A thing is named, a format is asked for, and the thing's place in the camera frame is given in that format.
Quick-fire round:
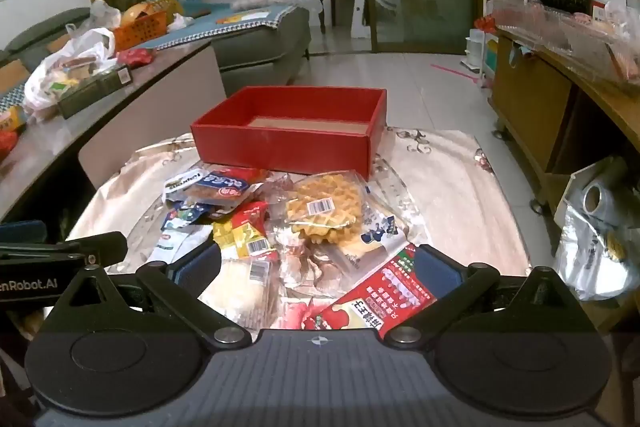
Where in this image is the orange plastic basket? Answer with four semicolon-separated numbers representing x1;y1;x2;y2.
112;11;168;52

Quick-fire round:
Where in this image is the clear plastic tray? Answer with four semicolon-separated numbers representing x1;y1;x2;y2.
492;0;640;80

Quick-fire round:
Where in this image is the pink red snack packet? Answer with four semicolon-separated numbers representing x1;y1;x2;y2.
274;297;333;332

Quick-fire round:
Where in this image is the orange snack packet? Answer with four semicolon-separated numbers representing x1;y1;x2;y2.
0;104;28;132

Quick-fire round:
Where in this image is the blue patterned blanket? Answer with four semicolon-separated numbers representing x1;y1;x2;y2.
145;0;298;50

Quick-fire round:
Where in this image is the white hazelnut wafer packet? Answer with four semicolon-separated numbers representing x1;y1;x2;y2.
164;169;211;202

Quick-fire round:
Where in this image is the blue cartoon snack packet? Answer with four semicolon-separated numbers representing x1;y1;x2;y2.
160;204;216;233

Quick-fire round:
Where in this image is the yellow bag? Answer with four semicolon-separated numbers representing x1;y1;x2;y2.
120;0;186;28

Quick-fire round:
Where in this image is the grey green sofa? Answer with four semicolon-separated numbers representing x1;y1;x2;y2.
0;4;312;82

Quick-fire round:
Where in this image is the clear waffle packet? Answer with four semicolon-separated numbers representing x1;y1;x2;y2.
270;172;371;248

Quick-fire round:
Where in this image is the grey coffee table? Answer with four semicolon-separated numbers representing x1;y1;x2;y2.
0;39;226;223

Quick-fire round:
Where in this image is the yellow red snack packet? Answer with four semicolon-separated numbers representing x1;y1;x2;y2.
212;202;281;260

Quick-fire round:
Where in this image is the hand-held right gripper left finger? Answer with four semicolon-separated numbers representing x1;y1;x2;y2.
50;239;251;350

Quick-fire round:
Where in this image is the white plastic bag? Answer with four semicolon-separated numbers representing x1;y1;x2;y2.
24;27;118;110

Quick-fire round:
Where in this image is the clear crinkled snack packet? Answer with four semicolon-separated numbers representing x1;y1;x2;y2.
277;234;361;300

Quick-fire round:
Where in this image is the white plastic container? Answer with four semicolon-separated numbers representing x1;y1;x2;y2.
465;29;498;72

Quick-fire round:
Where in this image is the plastic bag roll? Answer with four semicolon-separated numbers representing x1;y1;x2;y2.
555;157;640;303

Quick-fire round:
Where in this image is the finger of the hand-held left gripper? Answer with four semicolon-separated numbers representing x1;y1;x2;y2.
0;232;128;265
0;221;47;244

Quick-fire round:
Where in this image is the clear cake packet blue print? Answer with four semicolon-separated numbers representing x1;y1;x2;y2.
345;187;411;273

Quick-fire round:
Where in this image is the white snack packet red logo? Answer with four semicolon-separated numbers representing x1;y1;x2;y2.
147;227;213;263

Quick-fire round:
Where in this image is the clear white bread packet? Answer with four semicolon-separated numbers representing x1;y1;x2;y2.
200;252;281;333

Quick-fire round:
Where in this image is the wooden cabinet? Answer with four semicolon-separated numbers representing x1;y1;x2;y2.
487;27;640;343

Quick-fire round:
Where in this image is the dark green box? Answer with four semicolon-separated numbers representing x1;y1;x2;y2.
57;66;133;120

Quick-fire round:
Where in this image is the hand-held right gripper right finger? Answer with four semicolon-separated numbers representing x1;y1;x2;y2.
384;246;598;349

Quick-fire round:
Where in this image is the red crinkled snack packet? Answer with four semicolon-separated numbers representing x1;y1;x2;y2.
116;48;156;68

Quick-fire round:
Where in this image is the blue bun packet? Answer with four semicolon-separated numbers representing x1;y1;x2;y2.
182;167;271;212

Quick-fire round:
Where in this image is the red cardboard box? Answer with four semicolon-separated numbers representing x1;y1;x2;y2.
190;87;388;182

